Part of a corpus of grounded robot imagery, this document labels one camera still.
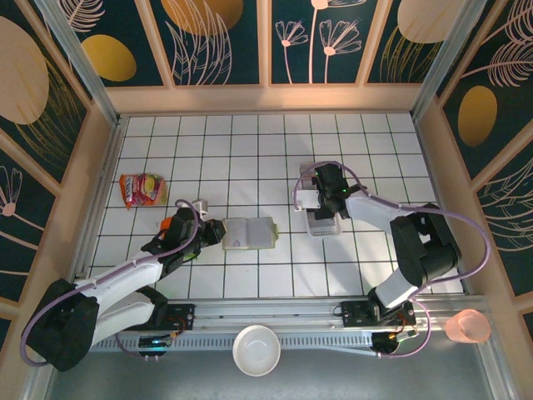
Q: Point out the cream circle gold lines panel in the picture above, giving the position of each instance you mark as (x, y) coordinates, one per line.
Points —
(25, 83)

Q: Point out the cream circle wall panel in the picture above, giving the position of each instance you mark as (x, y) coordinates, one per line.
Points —
(416, 21)

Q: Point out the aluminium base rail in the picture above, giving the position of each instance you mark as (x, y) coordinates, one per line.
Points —
(270, 312)

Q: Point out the stack of credit cards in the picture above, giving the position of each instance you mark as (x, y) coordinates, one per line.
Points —
(306, 173)

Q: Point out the gold ovals wall panel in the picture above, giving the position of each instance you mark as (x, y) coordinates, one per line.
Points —
(108, 58)

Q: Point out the white bowl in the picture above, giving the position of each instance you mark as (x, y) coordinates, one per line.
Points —
(256, 350)

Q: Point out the left controller board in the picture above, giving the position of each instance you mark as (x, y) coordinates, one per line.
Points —
(154, 342)

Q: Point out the right controller board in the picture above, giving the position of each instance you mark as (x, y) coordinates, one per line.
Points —
(385, 343)

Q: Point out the leaf lines wall panel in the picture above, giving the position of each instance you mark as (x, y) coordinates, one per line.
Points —
(508, 216)

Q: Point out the orange plush toy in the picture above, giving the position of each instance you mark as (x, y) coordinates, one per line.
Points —
(165, 223)

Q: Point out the clear plastic card tray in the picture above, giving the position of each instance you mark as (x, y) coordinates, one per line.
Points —
(329, 229)

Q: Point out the gold oval feather panel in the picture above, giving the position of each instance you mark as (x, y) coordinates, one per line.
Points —
(479, 116)

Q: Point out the aluminium table edge rail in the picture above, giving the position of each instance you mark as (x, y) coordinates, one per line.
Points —
(104, 179)

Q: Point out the colourful fruit candy bag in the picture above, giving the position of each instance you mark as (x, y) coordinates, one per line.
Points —
(143, 191)

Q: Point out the clear plastic container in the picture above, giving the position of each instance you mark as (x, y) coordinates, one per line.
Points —
(254, 233)

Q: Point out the pink flowers wall panel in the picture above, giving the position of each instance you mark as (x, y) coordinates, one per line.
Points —
(316, 41)

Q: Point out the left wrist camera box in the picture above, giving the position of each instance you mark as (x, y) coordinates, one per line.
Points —
(201, 207)

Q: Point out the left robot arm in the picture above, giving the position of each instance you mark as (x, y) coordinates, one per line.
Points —
(121, 283)

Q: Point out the aluminium corner post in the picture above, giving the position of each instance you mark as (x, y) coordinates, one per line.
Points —
(83, 71)
(441, 62)

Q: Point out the single flower wall panel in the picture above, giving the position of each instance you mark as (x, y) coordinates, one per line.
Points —
(21, 208)

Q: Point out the leaf outline wall panel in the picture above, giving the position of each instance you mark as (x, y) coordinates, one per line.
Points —
(200, 41)

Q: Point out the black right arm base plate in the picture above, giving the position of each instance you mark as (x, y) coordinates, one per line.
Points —
(354, 312)

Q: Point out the pink plastic cup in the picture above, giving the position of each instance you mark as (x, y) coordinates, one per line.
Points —
(466, 327)

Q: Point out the controller board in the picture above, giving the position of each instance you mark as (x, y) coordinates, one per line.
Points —
(154, 342)
(385, 343)

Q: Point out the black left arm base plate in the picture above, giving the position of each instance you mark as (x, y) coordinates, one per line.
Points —
(183, 314)

